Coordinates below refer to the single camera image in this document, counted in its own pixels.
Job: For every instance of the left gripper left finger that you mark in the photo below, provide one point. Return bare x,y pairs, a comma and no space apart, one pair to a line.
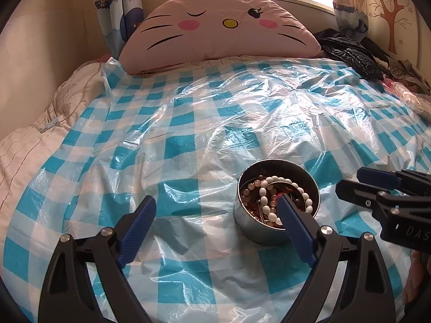
132,229

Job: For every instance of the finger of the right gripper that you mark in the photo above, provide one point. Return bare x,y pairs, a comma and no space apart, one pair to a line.
406,195
387,178

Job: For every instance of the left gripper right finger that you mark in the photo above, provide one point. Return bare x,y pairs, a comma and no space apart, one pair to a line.
296,230

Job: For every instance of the person's right hand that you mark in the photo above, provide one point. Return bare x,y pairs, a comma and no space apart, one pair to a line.
420,265

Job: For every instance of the round metal tin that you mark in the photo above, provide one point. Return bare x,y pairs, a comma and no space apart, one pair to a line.
255,224

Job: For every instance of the pile of clothes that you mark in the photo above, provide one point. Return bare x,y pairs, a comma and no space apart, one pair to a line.
406,74

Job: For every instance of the blue checkered plastic sheet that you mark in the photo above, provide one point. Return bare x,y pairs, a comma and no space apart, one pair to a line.
184,137

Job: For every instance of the black shiny jacket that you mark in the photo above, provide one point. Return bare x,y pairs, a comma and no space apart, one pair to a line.
360,56

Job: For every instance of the white striped bed quilt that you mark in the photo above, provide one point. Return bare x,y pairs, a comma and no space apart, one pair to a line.
25,150

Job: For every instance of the blue cartoon curtain right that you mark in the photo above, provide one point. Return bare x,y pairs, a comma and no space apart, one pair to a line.
351,18

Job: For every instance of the blue cartoon curtain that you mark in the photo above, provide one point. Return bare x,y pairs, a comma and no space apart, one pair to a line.
351,18
118,20

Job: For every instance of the pink cat face pillow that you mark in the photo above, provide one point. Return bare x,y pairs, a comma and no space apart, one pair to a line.
185,31

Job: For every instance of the blue cartoon curtain left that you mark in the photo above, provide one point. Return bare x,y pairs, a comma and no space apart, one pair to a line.
118,20

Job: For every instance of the tree wall sticker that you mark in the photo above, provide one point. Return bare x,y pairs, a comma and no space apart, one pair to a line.
388,11

